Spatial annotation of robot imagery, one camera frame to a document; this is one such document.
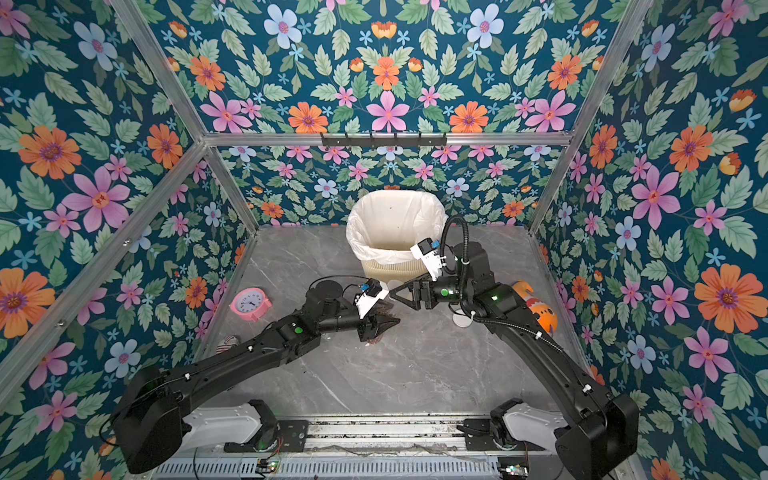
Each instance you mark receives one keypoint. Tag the orange fish plush toy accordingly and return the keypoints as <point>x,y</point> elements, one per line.
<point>544,314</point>

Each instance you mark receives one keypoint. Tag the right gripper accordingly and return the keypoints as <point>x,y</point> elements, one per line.
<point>423,293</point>

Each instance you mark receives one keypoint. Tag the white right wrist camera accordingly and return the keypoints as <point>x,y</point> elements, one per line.
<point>428,252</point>

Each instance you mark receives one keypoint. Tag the black hook rail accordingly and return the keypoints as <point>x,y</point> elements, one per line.
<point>371,140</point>

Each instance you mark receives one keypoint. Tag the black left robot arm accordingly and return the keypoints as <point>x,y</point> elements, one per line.
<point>161,411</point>

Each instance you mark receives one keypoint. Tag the white plastic bin liner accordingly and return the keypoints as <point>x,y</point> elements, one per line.
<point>384,225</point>

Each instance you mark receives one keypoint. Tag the white jar lid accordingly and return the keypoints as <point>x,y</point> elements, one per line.
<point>459,318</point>

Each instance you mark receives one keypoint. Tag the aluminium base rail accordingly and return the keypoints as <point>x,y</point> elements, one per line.
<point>396,446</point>

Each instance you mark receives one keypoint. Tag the clear jar with tea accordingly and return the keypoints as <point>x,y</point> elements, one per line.
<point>383,319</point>

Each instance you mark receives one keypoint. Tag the pink alarm clock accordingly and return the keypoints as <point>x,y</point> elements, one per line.
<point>251,304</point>

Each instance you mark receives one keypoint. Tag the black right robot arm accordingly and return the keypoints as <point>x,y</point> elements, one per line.
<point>593,431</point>

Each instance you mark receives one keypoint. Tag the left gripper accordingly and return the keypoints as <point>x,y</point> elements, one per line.
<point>370,330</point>

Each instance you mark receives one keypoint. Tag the cream ribbed trash bin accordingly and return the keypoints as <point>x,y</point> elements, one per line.
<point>399,272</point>

